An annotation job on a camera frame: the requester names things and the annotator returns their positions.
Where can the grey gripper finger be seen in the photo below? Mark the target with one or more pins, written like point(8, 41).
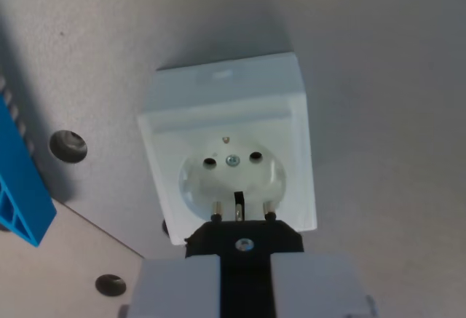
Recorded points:
point(316, 289)
point(174, 289)

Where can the black two-pin power plug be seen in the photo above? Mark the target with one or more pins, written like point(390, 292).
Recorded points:
point(245, 260)

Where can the blue ribbed plastic part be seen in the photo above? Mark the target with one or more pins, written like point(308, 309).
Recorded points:
point(18, 187)

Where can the white wall socket box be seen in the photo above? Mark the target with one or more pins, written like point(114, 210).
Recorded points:
point(233, 114)

